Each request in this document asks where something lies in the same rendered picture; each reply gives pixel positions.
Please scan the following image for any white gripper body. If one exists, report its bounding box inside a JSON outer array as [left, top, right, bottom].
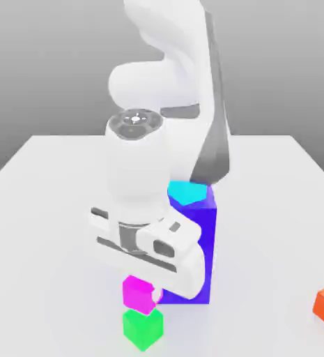
[[88, 206, 208, 301]]

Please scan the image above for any small magenta cube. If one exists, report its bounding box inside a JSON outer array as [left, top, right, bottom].
[[122, 275, 163, 315]]

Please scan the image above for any small green cube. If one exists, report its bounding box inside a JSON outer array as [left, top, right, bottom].
[[122, 307, 164, 352]]

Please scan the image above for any small cyan cube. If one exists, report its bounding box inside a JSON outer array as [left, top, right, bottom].
[[167, 180, 209, 207]]

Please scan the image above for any large blue box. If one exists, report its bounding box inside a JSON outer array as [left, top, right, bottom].
[[160, 181, 218, 305]]

